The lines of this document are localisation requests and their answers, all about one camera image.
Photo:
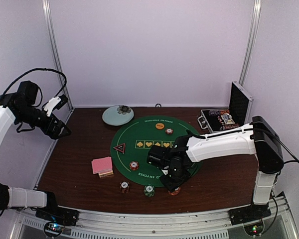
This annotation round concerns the round green poker mat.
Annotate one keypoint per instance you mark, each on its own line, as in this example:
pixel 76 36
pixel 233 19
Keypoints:
pixel 139 136

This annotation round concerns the green poker chip stack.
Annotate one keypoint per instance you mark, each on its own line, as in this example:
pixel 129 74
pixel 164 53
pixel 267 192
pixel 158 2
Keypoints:
pixel 149 190

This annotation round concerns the red chips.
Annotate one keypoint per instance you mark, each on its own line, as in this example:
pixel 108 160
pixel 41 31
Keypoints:
pixel 134 165

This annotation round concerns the small red chip stack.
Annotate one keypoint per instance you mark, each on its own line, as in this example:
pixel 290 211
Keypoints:
pixel 169 131

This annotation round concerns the light blue flower plate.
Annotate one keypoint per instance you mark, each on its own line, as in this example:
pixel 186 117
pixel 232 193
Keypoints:
pixel 118 115

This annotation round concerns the black triangular dealer button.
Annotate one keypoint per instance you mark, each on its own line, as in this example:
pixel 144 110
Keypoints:
pixel 120 148

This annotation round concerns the orange big blind button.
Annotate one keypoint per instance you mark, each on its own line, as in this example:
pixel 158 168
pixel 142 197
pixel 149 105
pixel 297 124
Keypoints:
pixel 160 126

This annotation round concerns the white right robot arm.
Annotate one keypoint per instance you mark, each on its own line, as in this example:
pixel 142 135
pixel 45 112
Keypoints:
pixel 256 138

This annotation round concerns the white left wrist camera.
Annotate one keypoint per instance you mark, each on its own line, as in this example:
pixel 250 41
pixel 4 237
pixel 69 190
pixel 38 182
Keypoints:
pixel 54 103

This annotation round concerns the aluminium front rail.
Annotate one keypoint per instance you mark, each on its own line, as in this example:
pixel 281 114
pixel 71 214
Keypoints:
pixel 200 225

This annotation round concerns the playing card box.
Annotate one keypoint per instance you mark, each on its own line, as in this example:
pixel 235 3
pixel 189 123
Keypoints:
pixel 105 174

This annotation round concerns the aluminium frame post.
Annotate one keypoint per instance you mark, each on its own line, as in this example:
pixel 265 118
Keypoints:
pixel 54 49
pixel 255 21

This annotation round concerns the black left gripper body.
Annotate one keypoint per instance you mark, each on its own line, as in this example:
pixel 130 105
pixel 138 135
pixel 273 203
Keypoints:
pixel 45 127

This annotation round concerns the left aluminium frame post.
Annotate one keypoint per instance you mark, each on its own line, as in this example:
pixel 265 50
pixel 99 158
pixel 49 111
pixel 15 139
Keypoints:
pixel 54 49

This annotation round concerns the red poker chip stack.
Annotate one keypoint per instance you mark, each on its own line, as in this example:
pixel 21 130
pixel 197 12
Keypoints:
pixel 175 191

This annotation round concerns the right aluminium frame post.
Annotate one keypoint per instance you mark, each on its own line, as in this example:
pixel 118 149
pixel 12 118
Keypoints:
pixel 255 21

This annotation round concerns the aluminium poker case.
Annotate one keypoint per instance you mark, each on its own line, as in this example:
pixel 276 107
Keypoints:
pixel 233 116

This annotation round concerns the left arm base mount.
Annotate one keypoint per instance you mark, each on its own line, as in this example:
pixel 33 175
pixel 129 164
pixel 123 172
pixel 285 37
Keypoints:
pixel 54 213

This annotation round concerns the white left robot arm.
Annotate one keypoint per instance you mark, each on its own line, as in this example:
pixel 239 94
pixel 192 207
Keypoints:
pixel 18 108

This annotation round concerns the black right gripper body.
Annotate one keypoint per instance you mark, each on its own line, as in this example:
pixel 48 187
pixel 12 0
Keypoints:
pixel 183 175

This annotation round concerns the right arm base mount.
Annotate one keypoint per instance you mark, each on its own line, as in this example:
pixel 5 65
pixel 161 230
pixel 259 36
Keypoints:
pixel 249 213

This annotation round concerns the red-backed playing card deck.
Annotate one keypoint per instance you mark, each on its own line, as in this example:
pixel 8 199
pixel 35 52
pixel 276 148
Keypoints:
pixel 102 165

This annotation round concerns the brown poker chip stack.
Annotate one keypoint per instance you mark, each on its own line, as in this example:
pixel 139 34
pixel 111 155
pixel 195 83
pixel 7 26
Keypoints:
pixel 124 187

